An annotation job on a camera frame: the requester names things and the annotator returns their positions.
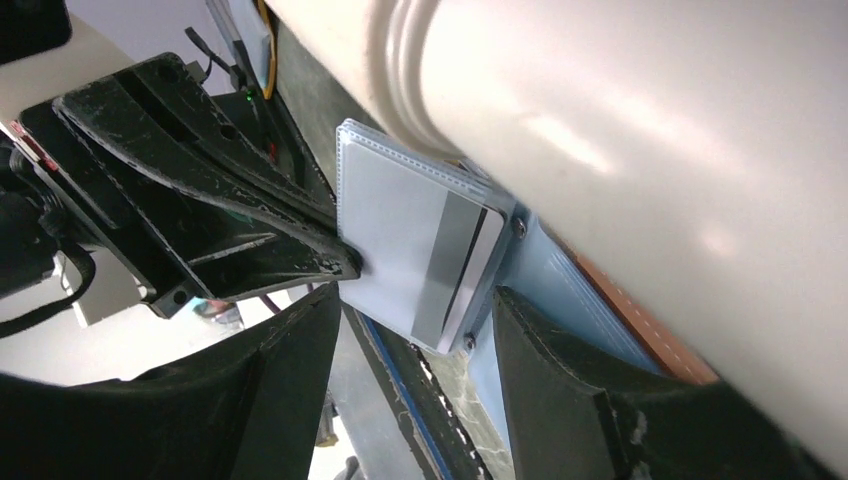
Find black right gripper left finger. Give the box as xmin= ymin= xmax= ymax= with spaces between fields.
xmin=1 ymin=283 xmax=341 ymax=479

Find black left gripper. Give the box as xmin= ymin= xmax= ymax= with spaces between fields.
xmin=1 ymin=53 xmax=361 ymax=318

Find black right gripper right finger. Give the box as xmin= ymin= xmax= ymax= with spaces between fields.
xmin=493 ymin=286 xmax=830 ymax=479

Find white PVC pipe frame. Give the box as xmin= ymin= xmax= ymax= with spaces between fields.
xmin=270 ymin=1 xmax=847 ymax=475

